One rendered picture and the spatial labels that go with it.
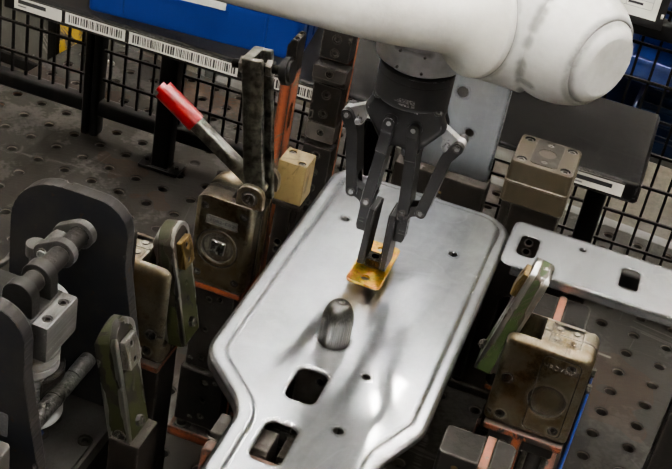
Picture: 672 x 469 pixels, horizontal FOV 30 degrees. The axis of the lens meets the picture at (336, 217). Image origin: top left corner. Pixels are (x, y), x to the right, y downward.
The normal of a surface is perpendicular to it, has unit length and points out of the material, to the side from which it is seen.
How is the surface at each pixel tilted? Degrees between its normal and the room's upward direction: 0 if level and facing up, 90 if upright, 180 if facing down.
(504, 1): 64
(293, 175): 90
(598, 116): 0
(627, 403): 0
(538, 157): 0
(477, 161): 90
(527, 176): 89
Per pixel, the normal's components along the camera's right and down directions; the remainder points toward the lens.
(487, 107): -0.32, 0.48
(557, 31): -0.27, -0.04
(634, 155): 0.16, -0.83
